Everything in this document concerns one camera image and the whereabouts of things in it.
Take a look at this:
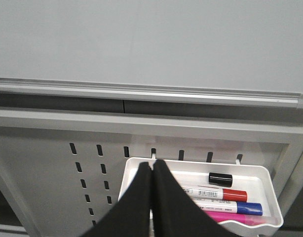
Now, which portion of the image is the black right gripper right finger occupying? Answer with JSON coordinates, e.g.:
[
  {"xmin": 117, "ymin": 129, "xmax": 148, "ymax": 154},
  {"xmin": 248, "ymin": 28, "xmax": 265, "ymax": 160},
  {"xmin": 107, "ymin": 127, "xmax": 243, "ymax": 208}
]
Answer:
[{"xmin": 152, "ymin": 160, "xmax": 237, "ymax": 237}]

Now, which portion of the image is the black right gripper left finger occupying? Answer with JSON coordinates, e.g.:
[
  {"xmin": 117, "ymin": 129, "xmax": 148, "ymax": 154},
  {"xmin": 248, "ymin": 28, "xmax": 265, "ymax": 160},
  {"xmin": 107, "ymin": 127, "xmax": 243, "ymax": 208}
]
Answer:
[{"xmin": 86, "ymin": 162, "xmax": 152, "ymax": 237}]

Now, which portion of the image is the red capped whiteboard marker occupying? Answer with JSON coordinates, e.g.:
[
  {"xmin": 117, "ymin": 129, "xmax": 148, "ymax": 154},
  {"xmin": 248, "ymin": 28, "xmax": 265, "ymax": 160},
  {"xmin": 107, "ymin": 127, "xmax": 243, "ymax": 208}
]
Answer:
[{"xmin": 182, "ymin": 185, "xmax": 248, "ymax": 202}]

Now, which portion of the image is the blue capped whiteboard marker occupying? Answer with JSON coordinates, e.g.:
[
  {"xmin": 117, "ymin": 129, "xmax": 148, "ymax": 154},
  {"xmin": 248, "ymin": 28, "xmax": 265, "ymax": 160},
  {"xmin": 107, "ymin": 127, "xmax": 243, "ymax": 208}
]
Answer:
[{"xmin": 193, "ymin": 199, "xmax": 263, "ymax": 216}]

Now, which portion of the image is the pink highlighter marker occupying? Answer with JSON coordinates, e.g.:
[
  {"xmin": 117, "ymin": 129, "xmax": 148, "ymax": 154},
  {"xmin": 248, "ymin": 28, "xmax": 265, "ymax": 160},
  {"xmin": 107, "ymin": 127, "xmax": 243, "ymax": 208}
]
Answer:
[{"xmin": 205, "ymin": 211, "xmax": 277, "ymax": 226}]

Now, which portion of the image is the black marker cap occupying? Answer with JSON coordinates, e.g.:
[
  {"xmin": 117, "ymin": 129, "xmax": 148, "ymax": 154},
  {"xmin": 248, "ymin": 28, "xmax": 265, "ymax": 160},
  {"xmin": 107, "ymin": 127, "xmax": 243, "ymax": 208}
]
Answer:
[{"xmin": 208, "ymin": 172, "xmax": 233, "ymax": 187}]

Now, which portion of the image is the white plastic marker tray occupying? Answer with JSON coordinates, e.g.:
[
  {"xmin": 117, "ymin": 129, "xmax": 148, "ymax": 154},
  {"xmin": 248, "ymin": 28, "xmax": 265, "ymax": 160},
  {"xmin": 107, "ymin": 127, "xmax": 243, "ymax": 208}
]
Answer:
[{"xmin": 118, "ymin": 157, "xmax": 284, "ymax": 237}]

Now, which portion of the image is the grey metal pegboard stand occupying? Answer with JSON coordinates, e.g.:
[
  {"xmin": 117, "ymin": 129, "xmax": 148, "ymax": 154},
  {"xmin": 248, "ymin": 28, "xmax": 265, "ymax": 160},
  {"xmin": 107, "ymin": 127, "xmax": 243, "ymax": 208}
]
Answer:
[{"xmin": 0, "ymin": 108, "xmax": 303, "ymax": 237}]

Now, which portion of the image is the white whiteboard with aluminium frame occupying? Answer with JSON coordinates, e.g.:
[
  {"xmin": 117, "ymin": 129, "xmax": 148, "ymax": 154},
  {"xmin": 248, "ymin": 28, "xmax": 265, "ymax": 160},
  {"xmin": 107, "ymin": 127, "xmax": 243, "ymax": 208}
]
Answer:
[{"xmin": 0, "ymin": 0, "xmax": 303, "ymax": 109}]

